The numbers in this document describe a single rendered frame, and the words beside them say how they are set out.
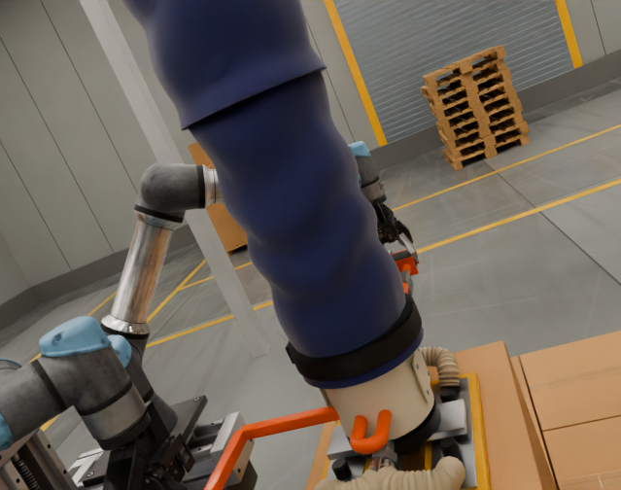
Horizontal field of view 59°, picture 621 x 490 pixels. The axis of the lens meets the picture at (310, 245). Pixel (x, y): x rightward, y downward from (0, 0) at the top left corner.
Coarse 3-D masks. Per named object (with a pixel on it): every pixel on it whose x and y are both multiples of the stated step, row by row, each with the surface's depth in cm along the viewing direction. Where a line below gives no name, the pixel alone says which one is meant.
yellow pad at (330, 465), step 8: (336, 424) 110; (352, 456) 98; (360, 456) 97; (328, 464) 99; (336, 464) 93; (344, 464) 92; (352, 464) 96; (360, 464) 95; (368, 464) 95; (328, 472) 96; (336, 472) 92; (344, 472) 92; (352, 472) 93; (360, 472) 93; (344, 480) 92
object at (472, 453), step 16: (432, 384) 109; (464, 384) 104; (448, 400) 99; (464, 400) 100; (480, 416) 95; (480, 432) 91; (432, 448) 91; (448, 448) 86; (464, 448) 88; (480, 448) 87; (432, 464) 87; (464, 464) 85; (480, 464) 84; (480, 480) 81
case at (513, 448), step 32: (480, 352) 117; (480, 384) 106; (512, 384) 102; (512, 416) 94; (320, 448) 108; (416, 448) 96; (512, 448) 87; (320, 480) 99; (512, 480) 81; (544, 480) 88
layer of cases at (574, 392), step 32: (544, 352) 178; (576, 352) 171; (608, 352) 164; (544, 384) 163; (576, 384) 157; (608, 384) 151; (544, 416) 150; (576, 416) 145; (608, 416) 140; (544, 448) 139; (576, 448) 135; (608, 448) 131; (576, 480) 126; (608, 480) 123
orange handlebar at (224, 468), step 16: (288, 416) 96; (304, 416) 94; (320, 416) 93; (336, 416) 92; (384, 416) 85; (240, 432) 98; (256, 432) 97; (272, 432) 96; (352, 432) 84; (384, 432) 81; (240, 448) 95; (368, 448) 80; (224, 464) 90; (208, 480) 87; (224, 480) 88
